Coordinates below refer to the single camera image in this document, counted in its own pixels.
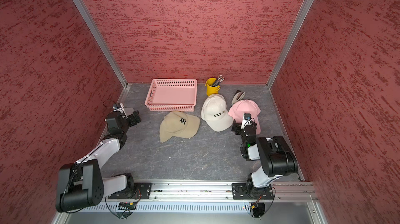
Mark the right corner aluminium post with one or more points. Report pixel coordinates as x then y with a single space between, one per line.
299 20

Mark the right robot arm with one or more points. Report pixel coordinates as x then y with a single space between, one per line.
275 156

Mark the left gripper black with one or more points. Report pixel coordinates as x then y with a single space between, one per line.
133 121

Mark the pink cloth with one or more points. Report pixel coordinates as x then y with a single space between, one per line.
239 109

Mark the corner aluminium post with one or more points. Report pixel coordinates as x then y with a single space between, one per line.
299 20
84 12

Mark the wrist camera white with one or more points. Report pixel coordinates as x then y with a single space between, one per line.
247 119
123 108

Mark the beige baseball cap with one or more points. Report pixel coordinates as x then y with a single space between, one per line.
178 124

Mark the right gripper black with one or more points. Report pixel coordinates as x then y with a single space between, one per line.
237 126

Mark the white Colorado baseball cap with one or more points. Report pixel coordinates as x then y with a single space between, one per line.
214 112

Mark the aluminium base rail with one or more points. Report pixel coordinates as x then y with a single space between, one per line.
221 191

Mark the beige stapler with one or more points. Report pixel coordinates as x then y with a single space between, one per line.
239 95

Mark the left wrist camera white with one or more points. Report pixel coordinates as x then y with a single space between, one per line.
123 108

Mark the pink plastic basket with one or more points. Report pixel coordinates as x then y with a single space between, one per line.
172 95

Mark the left corner aluminium post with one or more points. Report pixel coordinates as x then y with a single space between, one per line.
84 12

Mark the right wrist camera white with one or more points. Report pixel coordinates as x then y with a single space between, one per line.
247 119

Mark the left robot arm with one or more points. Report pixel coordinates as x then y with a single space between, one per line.
81 184

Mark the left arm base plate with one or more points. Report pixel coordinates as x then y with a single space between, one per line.
140 191

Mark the yellow pencil cup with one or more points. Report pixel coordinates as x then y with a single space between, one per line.
210 89

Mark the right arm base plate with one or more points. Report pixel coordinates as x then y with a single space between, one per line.
243 191

